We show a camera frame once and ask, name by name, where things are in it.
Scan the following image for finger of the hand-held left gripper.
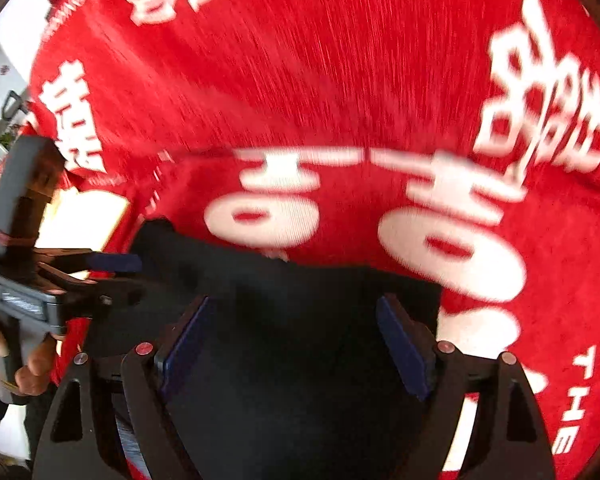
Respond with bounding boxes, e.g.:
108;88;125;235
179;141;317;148
34;248;144;274
39;264;147;322

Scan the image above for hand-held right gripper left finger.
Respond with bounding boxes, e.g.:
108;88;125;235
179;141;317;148
32;295;216;480

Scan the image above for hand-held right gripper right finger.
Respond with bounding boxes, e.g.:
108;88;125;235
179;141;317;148
376;294;556;480

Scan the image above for black pants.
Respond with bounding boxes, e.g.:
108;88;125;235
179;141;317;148
82;217;481;480

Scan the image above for person's left hand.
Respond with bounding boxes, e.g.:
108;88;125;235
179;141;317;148
0;305;61;397

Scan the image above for red printed blanket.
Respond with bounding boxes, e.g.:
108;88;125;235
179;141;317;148
27;0;600;480

